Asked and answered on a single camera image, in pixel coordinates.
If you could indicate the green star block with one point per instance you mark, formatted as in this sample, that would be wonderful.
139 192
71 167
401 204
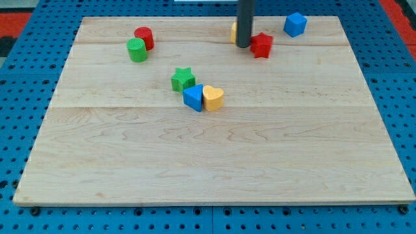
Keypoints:
183 78

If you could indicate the red star block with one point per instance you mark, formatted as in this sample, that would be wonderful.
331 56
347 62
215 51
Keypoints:
261 45

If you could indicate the light wooden board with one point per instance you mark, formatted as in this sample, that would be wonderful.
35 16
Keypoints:
298 128

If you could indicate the red cylinder block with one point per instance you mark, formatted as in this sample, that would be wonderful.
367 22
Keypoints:
146 34

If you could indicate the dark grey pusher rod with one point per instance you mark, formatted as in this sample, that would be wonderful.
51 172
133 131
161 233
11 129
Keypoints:
245 15

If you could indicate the green cylinder block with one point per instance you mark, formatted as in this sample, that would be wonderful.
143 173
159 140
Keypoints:
136 48

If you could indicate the yellow heart block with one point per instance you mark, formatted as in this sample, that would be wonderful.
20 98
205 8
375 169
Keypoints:
213 98

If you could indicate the blue cube block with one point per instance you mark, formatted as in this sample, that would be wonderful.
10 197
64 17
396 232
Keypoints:
295 24

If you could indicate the blue triangle block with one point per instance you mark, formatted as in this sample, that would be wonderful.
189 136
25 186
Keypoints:
192 97

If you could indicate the yellow block behind rod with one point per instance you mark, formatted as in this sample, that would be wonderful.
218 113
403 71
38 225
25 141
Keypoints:
233 33

